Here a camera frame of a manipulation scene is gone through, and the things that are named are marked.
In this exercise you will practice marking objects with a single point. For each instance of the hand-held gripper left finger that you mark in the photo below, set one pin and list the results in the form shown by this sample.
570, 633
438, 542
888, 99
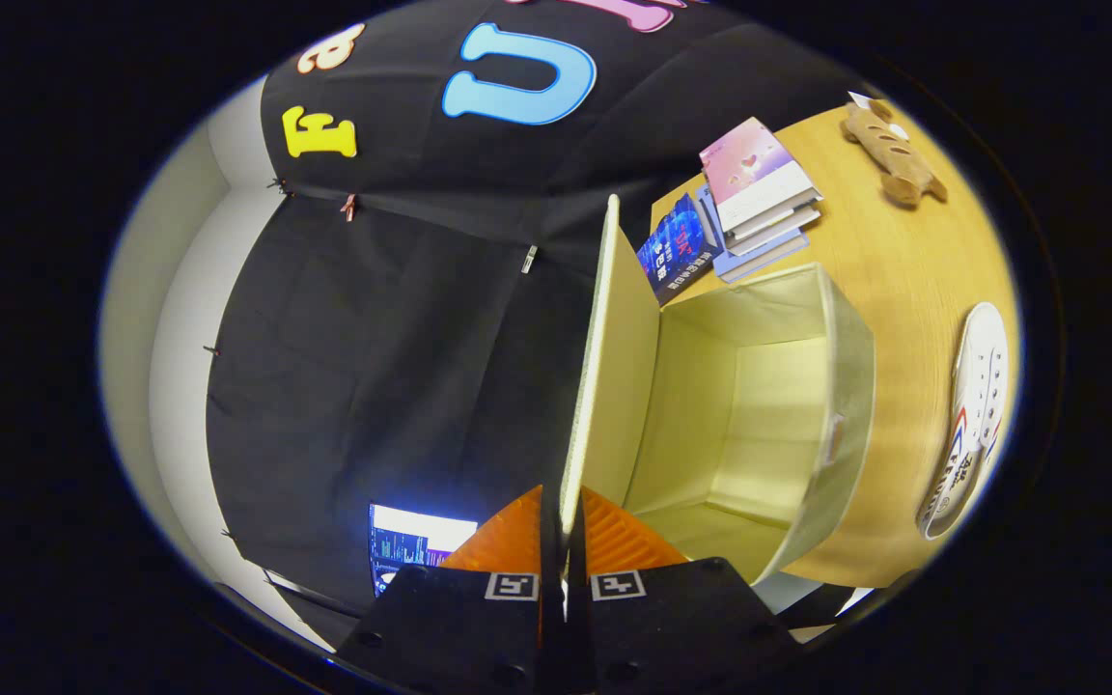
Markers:
459, 627

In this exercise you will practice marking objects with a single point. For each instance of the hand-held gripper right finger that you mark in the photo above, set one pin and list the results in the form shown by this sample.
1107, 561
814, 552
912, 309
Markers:
672, 627

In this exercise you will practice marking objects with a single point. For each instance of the green fabric storage box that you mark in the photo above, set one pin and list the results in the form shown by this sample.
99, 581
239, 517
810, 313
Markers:
759, 405

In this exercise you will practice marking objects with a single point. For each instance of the white canvas shoe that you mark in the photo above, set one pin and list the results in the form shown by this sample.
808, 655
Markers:
976, 386

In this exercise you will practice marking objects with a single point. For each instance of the computer monitor screen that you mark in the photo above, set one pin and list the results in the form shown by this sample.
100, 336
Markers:
411, 545

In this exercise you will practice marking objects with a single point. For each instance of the small white clip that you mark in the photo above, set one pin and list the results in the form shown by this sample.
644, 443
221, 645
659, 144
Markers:
528, 259

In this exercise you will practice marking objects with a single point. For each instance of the dark blue book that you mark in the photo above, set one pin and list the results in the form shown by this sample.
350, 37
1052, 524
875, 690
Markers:
677, 251

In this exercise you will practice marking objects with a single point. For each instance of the light blue book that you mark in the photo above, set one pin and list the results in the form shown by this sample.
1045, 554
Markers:
759, 261

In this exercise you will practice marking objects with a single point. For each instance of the white book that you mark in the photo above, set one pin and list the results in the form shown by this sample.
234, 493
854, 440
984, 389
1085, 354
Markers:
773, 235

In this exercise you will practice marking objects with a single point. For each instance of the red clip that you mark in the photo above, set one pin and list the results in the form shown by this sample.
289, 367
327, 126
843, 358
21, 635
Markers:
349, 207

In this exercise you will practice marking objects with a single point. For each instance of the pink cover book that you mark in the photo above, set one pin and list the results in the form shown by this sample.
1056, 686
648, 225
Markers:
749, 169

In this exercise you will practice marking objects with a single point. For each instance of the black binder clip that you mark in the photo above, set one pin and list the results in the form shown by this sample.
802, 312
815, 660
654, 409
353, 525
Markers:
278, 185

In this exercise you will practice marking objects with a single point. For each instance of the brown plush toy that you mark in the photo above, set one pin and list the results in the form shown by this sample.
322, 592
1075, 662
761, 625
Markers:
894, 154

